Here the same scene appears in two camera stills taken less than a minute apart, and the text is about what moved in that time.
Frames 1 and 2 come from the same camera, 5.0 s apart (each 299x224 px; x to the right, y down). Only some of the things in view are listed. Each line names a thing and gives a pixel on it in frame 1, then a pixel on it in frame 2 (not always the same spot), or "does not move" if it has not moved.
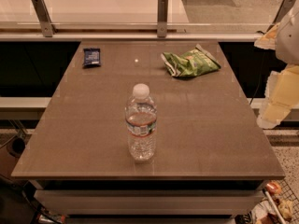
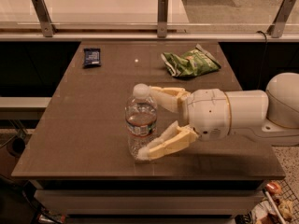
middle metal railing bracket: (162, 16) does not move
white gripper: (288, 40) to (207, 113)
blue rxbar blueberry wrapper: (92, 57) does not move
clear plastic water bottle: (141, 116) does not move
